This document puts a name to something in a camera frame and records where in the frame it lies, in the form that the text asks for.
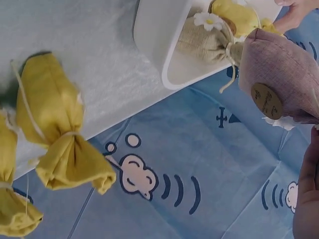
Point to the person's left fingers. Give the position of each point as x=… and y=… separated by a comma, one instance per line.
x=294, y=16

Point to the white plastic bin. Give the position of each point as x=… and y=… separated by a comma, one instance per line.
x=154, y=37

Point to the yellow cloth sachet pouch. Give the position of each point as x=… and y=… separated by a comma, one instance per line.
x=52, y=104
x=239, y=12
x=10, y=199

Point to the beige burlap pouch with daisy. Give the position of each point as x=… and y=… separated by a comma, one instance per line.
x=207, y=47

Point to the person's left hand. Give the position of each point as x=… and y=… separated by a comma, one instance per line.
x=295, y=15

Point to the person's right hand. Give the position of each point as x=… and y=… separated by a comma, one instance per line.
x=309, y=194

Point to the mauve cloth sachet pouch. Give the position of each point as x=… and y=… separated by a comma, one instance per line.
x=281, y=67

